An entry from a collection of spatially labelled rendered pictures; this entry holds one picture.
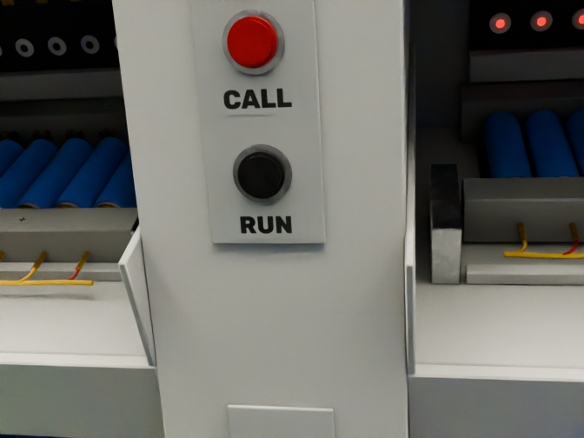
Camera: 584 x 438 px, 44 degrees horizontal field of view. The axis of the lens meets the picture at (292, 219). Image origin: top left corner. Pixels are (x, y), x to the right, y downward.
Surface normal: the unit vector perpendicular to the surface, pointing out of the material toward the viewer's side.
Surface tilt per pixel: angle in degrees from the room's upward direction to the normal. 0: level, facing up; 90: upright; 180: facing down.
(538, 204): 108
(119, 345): 18
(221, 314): 90
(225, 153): 90
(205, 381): 90
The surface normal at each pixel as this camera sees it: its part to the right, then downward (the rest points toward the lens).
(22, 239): -0.14, 0.57
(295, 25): -0.17, 0.29
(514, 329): -0.11, -0.82
